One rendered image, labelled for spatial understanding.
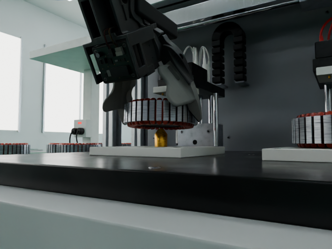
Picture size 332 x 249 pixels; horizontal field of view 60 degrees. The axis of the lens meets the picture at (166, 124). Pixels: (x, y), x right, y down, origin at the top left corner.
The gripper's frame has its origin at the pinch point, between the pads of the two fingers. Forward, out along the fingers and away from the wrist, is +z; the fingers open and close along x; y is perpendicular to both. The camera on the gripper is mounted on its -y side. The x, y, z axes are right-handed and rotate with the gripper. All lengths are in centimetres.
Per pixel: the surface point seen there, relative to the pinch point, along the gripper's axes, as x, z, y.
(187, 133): -1.6, 7.4, -9.4
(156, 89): -2.3, -3.5, -4.3
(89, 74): -86, 5, -74
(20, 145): -47.1, 7.0, -3.9
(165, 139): 0.9, 2.5, 1.9
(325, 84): 21.7, 2.0, -14.8
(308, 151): 20.9, 0.1, 8.9
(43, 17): -447, -58, -370
